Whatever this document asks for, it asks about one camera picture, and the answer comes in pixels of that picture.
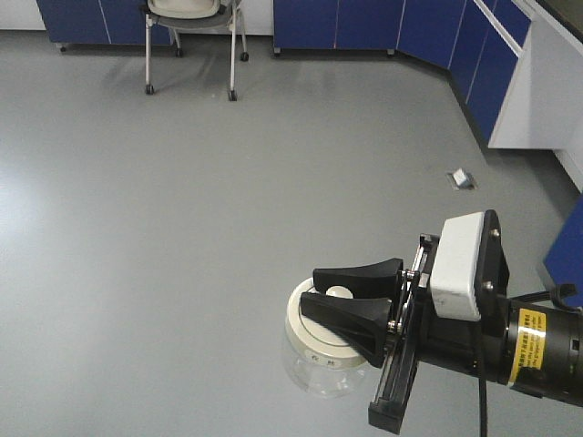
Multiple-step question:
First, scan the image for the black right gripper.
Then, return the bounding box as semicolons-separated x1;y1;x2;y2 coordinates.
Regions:
300;209;509;433

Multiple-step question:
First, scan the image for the glass jar with cream lid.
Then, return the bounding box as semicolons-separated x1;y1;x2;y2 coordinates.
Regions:
281;278;369;399

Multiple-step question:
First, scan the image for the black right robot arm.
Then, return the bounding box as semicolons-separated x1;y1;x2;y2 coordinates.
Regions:
299;209;582;433

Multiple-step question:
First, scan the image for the floor outlet box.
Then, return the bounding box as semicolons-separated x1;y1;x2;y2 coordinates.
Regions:
445;168;477;190

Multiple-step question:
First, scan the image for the blue cabinet at right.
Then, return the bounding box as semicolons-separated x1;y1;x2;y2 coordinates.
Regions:
544;197;582;307

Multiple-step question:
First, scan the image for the blue base cabinet row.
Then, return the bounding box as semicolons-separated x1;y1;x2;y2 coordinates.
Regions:
37;1;531;141

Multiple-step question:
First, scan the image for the office chair on casters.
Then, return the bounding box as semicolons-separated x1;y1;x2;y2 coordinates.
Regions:
138;1;249;101

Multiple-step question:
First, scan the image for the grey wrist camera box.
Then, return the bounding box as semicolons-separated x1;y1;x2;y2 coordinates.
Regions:
429;212;485;322

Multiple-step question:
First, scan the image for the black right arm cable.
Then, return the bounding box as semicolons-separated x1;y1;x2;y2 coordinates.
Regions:
473;318;491;437

